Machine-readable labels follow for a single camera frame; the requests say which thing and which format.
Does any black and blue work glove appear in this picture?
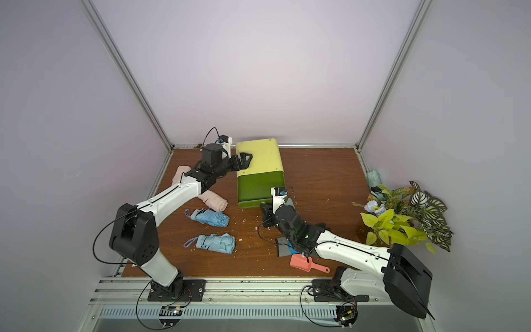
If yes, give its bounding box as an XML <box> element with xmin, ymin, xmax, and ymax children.
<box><xmin>275</xmin><ymin>237</ymin><xmax>298</xmax><ymax>257</ymax></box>

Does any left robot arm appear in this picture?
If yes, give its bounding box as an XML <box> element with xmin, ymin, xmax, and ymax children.
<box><xmin>109</xmin><ymin>142</ymin><xmax>253</xmax><ymax>292</ymax></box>

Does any aluminium front rail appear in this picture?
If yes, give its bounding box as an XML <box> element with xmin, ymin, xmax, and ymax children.
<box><xmin>77</xmin><ymin>273</ymin><xmax>394</xmax><ymax>331</ymax></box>

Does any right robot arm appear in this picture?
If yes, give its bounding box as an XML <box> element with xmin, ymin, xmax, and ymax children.
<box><xmin>260</xmin><ymin>203</ymin><xmax>433</xmax><ymax>319</ymax></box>

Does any left electronics board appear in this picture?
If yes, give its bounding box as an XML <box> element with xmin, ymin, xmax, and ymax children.
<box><xmin>158</xmin><ymin>305</ymin><xmax>184</xmax><ymax>329</ymax></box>

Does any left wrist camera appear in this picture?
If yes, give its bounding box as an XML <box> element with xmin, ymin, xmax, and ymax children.
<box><xmin>218</xmin><ymin>135</ymin><xmax>232</xmax><ymax>159</ymax></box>

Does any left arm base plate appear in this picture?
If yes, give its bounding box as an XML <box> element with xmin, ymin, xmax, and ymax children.
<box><xmin>148</xmin><ymin>279</ymin><xmax>206</xmax><ymax>302</ymax></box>

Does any pink umbrella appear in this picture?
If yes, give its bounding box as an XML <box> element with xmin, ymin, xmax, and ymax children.
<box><xmin>171</xmin><ymin>165</ymin><xmax>192</xmax><ymax>185</ymax></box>
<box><xmin>198</xmin><ymin>190</ymin><xmax>228</xmax><ymax>212</ymax></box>

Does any pink umbrella far left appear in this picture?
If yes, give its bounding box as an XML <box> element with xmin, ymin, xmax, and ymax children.
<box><xmin>171</xmin><ymin>165</ymin><xmax>192</xmax><ymax>185</ymax></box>

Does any pink plastic scoop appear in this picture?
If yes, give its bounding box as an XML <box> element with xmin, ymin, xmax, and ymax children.
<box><xmin>290</xmin><ymin>254</ymin><xmax>330</xmax><ymax>273</ymax></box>

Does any artificial potted plant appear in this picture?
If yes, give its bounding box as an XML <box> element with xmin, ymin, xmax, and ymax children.
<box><xmin>352</xmin><ymin>181</ymin><xmax>454</xmax><ymax>254</ymax></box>

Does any yellow-green drawer cabinet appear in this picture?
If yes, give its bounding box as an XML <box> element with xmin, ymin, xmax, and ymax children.
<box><xmin>236</xmin><ymin>138</ymin><xmax>285</xmax><ymax>209</ymax></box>

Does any right electronics board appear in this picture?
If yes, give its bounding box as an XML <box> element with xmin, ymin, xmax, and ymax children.
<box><xmin>335</xmin><ymin>302</ymin><xmax>359</xmax><ymax>329</ymax></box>

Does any light blue umbrella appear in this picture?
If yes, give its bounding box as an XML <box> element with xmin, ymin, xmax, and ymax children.
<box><xmin>185</xmin><ymin>209</ymin><xmax>230</xmax><ymax>228</ymax></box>
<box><xmin>183</xmin><ymin>233</ymin><xmax>236</xmax><ymax>255</ymax></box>

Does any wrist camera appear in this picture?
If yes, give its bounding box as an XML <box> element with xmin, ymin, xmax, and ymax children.
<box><xmin>218</xmin><ymin>135</ymin><xmax>232</xmax><ymax>159</ymax></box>
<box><xmin>271</xmin><ymin>187</ymin><xmax>288</xmax><ymax>213</ymax></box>

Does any mint green umbrella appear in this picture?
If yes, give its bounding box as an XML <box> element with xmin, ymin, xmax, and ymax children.
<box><xmin>284</xmin><ymin>197</ymin><xmax>295</xmax><ymax>208</ymax></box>
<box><xmin>366</xmin><ymin>170</ymin><xmax>382</xmax><ymax>194</ymax></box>

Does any pink umbrella near centre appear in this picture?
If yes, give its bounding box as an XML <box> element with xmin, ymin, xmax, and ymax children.
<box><xmin>198</xmin><ymin>190</ymin><xmax>228</xmax><ymax>212</ymax></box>

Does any light blue umbrella upper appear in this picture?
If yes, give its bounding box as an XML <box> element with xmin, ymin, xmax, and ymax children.
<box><xmin>185</xmin><ymin>209</ymin><xmax>230</xmax><ymax>228</ymax></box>

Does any electronics board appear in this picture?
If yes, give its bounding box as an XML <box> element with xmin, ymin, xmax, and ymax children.
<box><xmin>335</xmin><ymin>302</ymin><xmax>359</xmax><ymax>329</ymax></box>
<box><xmin>158</xmin><ymin>305</ymin><xmax>184</xmax><ymax>329</ymax></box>

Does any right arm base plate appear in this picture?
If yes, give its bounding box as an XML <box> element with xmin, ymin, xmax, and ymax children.
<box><xmin>307</xmin><ymin>266</ymin><xmax>369</xmax><ymax>302</ymax></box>

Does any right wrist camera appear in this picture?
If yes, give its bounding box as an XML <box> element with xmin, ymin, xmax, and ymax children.
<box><xmin>271</xmin><ymin>187</ymin><xmax>288</xmax><ymax>213</ymax></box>

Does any light blue umbrella lower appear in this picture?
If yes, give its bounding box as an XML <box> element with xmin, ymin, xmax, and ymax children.
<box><xmin>183</xmin><ymin>233</ymin><xmax>236</xmax><ymax>255</ymax></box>

